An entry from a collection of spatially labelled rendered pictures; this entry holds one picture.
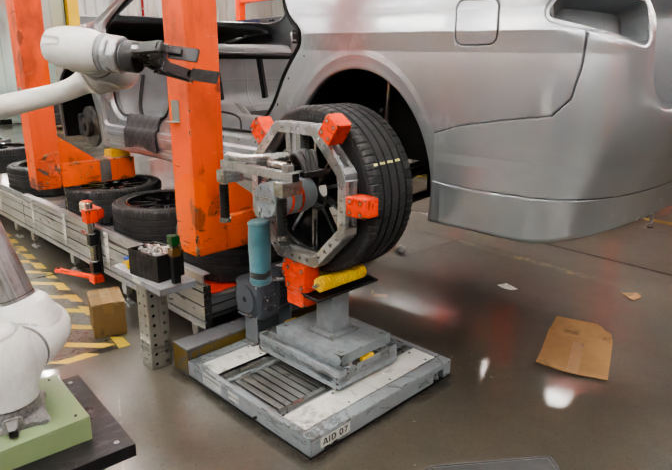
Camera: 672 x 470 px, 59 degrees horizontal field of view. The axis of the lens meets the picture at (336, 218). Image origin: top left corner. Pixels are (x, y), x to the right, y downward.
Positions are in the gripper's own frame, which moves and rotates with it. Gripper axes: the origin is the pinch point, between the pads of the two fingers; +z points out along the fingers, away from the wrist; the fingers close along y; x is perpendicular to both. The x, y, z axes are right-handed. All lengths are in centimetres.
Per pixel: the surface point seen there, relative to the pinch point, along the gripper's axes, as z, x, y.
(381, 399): 52, -85, -108
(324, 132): 17, 7, -71
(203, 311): -37, -69, -141
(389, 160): 40, 3, -83
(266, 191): -1, -16, -77
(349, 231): 31, -25, -80
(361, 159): 31, 0, -75
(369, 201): 37, -15, -71
